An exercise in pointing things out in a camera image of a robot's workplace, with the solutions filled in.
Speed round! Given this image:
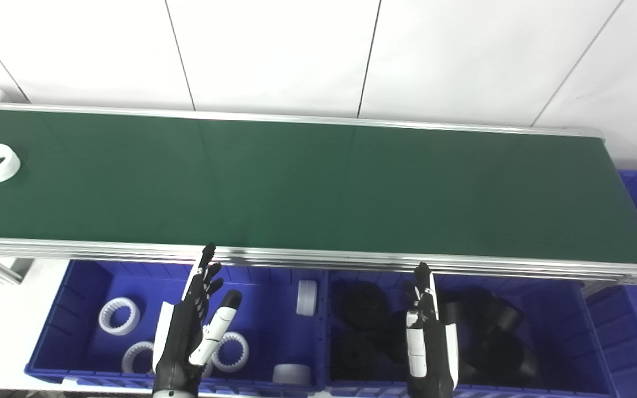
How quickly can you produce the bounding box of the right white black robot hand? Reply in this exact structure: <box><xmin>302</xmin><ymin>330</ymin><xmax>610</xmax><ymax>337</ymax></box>
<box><xmin>403</xmin><ymin>261</ymin><xmax>460</xmax><ymax>398</ymax></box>

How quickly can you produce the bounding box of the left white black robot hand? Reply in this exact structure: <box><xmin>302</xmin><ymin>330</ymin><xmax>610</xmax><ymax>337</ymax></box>
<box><xmin>152</xmin><ymin>243</ymin><xmax>243</xmax><ymax>398</ymax></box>

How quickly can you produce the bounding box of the black gear part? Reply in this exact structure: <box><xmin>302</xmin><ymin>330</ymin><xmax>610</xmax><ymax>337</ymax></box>
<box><xmin>445</xmin><ymin>287</ymin><xmax>524</xmax><ymax>338</ymax></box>
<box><xmin>334</xmin><ymin>332</ymin><xmax>387</xmax><ymax>380</ymax></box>
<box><xmin>336</xmin><ymin>281</ymin><xmax>390</xmax><ymax>327</ymax></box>
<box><xmin>460</xmin><ymin>334</ymin><xmax>537</xmax><ymax>385</ymax></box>

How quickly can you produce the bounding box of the blue bin with white parts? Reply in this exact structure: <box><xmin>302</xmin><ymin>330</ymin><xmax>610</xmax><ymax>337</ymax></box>
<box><xmin>24</xmin><ymin>259</ymin><xmax>330</xmax><ymax>396</ymax></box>

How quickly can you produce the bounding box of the green conveyor belt aluminium frame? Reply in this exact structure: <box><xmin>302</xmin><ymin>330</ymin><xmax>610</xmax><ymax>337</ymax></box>
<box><xmin>0</xmin><ymin>101</ymin><xmax>637</xmax><ymax>287</ymax></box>

